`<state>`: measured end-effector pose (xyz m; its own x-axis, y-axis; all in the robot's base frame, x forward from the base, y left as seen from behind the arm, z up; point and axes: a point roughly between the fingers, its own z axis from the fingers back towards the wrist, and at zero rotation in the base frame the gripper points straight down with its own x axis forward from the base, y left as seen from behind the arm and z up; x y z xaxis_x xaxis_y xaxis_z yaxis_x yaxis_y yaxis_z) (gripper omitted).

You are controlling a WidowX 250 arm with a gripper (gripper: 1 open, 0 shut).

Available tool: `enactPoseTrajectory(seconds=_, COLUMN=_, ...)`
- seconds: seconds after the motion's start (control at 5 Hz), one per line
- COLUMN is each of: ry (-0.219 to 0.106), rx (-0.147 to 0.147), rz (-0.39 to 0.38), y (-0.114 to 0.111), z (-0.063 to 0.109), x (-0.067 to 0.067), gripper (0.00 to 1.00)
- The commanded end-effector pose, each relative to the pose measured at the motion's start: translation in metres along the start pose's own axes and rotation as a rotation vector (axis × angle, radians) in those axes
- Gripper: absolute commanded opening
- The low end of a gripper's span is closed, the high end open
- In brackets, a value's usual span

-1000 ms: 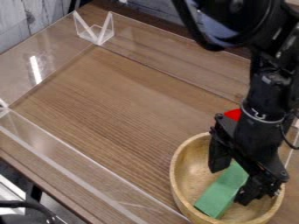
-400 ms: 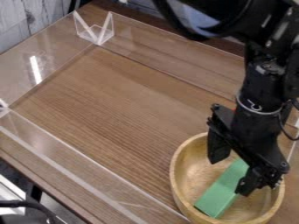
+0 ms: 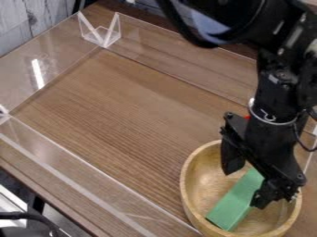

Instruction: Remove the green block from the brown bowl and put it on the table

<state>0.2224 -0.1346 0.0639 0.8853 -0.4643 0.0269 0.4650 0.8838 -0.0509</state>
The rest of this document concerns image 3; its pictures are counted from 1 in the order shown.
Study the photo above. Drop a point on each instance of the black table leg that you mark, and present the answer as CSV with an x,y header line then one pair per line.
x,y
38,204

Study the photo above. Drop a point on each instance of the green rectangular block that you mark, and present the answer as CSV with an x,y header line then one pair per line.
x,y
233,207

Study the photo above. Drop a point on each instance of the clear acrylic enclosure wall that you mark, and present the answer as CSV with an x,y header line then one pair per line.
x,y
106,119

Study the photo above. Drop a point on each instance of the brown wooden bowl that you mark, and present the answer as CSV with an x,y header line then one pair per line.
x,y
204,185

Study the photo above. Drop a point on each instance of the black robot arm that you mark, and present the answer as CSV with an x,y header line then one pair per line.
x,y
281,28

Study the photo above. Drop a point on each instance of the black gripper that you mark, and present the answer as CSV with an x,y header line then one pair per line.
x,y
264,141

